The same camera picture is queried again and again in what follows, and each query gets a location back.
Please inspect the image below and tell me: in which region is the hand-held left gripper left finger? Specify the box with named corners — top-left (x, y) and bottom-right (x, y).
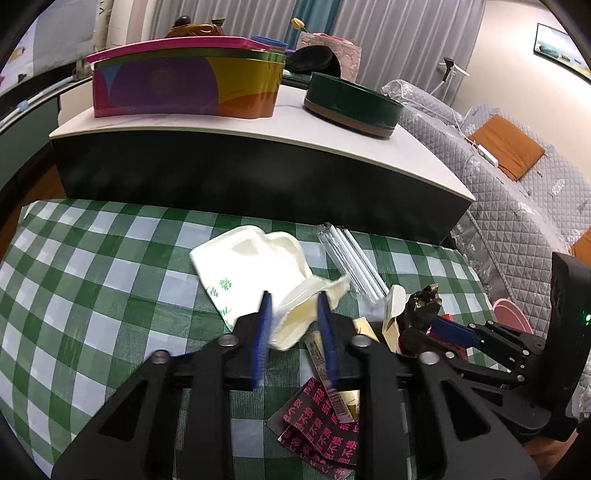
top-left (51, 290), bottom-right (278, 480)

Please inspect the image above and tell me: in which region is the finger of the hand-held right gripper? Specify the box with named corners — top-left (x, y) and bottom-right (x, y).
top-left (399, 323), bottom-right (527, 391)
top-left (429, 316), bottom-right (548, 365)

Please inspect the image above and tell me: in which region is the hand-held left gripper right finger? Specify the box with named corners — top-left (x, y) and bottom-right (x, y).
top-left (316, 292), bottom-right (542, 480)

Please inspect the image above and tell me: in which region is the dark gold foil wrapper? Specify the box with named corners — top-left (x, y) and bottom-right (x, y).
top-left (404, 284), bottom-right (444, 324)

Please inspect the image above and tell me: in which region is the pink plastic bin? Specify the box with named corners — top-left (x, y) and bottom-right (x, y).
top-left (492, 298), bottom-right (536, 337)

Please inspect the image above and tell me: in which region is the small cream paper box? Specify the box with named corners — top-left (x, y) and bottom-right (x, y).
top-left (381, 285), bottom-right (408, 354)

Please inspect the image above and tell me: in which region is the beige label strip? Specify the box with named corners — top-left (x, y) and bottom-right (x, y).
top-left (305, 330), bottom-right (361, 423)

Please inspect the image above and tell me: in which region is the clear plastic straw packet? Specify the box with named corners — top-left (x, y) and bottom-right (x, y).
top-left (316, 222), bottom-right (391, 305)

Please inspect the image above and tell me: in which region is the white packet with green print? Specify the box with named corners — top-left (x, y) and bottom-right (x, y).
top-left (189, 225), bottom-right (278, 333)

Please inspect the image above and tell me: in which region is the black wrapper with pink print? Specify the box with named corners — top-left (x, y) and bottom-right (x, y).
top-left (267, 376), bottom-right (370, 480)

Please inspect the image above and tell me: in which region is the orange cushion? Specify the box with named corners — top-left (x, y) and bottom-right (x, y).
top-left (570, 228), bottom-right (591, 259)
top-left (466, 114), bottom-right (546, 182)

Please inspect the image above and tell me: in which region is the grey quilted sofa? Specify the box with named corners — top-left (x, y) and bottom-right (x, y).
top-left (381, 78), bottom-right (591, 337)

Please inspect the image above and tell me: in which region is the green checked tablecloth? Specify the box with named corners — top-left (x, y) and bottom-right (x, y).
top-left (0, 198), bottom-right (499, 480)

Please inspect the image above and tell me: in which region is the white power strip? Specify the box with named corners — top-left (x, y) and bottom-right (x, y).
top-left (475, 142), bottom-right (500, 166)

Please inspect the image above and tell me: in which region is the green round tin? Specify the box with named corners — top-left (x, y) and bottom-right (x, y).
top-left (303, 71), bottom-right (404, 139)

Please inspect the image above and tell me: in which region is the colourful tin box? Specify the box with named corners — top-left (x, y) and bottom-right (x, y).
top-left (87, 37), bottom-right (286, 120)

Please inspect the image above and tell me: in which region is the black hat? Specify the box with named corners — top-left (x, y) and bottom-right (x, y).
top-left (286, 45), bottom-right (341, 78)

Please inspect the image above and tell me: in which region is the pink paper bag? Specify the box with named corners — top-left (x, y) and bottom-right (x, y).
top-left (295, 32), bottom-right (362, 84)

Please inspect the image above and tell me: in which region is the grey curtain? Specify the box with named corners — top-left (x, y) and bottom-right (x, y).
top-left (332, 0), bottom-right (485, 93)
top-left (150, 0), bottom-right (298, 47)

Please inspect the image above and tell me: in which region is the stack of coloured bowls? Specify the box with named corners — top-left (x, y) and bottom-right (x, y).
top-left (250, 34), bottom-right (289, 51)

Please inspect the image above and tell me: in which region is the television cabinet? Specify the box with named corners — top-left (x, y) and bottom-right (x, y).
top-left (0, 74), bottom-right (93, 185)

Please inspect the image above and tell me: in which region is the brown teapot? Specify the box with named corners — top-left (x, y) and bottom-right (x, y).
top-left (166, 15), bottom-right (227, 40)

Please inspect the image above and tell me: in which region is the teal curtain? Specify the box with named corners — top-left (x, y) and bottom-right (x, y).
top-left (293, 0), bottom-right (345, 47)

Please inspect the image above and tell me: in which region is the television with grey cover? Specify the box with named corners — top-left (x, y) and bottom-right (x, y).
top-left (14, 0), bottom-right (112, 81)

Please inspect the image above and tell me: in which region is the framed wall picture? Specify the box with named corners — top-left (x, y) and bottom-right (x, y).
top-left (533, 23), bottom-right (591, 84)

